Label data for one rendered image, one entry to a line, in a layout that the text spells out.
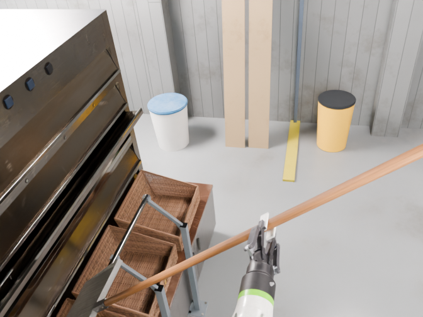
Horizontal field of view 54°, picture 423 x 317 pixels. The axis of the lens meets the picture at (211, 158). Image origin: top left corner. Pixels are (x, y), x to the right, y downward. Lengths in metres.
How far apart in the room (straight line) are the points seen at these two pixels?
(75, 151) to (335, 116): 2.88
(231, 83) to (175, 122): 0.77
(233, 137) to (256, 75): 0.79
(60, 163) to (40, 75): 0.50
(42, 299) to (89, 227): 0.54
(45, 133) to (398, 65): 3.63
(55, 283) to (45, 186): 0.58
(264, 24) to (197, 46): 1.00
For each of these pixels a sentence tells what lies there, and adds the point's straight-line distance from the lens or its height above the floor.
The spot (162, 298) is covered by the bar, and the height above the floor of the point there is 0.88.
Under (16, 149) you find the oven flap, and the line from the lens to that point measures 2.14.
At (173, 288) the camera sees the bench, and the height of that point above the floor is 0.58.
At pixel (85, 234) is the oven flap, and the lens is 2.74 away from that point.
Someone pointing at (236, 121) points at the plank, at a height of 0.34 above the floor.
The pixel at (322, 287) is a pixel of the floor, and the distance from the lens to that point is 3.56.
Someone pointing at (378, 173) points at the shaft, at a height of 2.20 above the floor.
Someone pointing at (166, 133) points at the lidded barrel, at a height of 0.27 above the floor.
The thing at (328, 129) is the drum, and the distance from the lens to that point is 4.67.
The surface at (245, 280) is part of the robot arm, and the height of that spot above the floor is 1.99.
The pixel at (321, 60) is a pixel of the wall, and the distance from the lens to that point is 4.93.
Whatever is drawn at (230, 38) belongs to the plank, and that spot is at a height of 1.25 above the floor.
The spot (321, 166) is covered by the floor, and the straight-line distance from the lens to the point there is 4.63.
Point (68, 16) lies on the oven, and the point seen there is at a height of 2.10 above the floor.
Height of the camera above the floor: 2.89
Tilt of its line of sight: 38 degrees down
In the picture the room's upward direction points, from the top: 6 degrees counter-clockwise
